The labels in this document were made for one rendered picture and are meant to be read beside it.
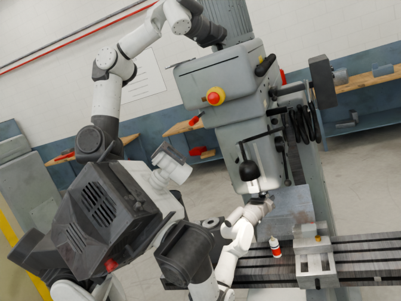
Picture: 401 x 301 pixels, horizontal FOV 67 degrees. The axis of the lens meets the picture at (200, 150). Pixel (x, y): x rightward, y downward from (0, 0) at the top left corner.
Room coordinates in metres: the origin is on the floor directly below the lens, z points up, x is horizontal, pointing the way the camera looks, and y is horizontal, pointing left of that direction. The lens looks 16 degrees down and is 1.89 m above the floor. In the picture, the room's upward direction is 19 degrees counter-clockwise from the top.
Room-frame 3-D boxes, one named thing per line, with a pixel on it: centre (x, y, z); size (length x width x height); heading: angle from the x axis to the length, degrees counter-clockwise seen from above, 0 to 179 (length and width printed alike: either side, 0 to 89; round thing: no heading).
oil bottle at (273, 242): (1.20, -0.18, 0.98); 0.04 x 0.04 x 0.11
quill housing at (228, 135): (1.19, -0.20, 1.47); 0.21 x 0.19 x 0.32; 66
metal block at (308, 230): (1.13, -0.33, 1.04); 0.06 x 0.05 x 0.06; 68
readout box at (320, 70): (1.33, -0.63, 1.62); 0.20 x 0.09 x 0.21; 156
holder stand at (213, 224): (1.36, 0.12, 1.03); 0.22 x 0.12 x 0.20; 74
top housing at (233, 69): (1.20, -0.20, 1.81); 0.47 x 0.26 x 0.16; 156
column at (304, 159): (1.75, -0.45, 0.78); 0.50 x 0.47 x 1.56; 156
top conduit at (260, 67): (1.16, -0.35, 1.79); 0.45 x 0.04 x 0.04; 156
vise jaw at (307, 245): (1.08, -0.31, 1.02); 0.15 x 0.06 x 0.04; 68
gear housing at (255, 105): (1.23, -0.22, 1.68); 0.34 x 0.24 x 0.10; 156
